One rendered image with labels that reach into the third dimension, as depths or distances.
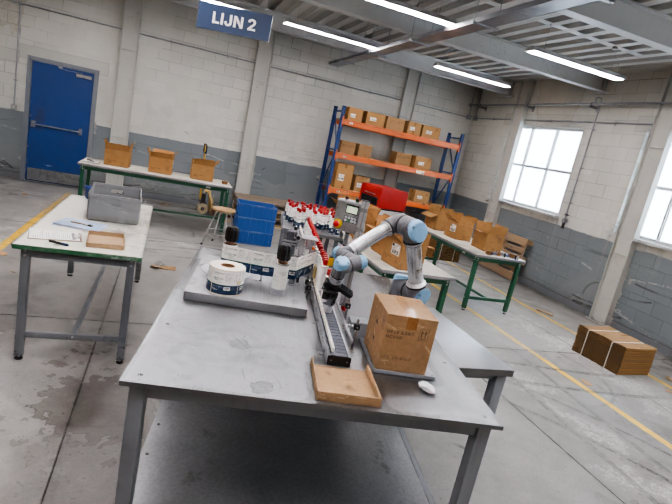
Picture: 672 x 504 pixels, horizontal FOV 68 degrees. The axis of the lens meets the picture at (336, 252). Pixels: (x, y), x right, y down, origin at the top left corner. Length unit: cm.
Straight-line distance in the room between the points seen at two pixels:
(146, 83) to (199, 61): 106
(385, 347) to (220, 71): 860
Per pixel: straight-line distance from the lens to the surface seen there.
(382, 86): 1115
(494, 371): 279
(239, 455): 270
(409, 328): 227
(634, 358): 641
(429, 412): 214
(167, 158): 819
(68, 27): 1051
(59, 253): 364
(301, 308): 277
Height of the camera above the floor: 180
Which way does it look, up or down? 12 degrees down
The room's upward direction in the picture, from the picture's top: 12 degrees clockwise
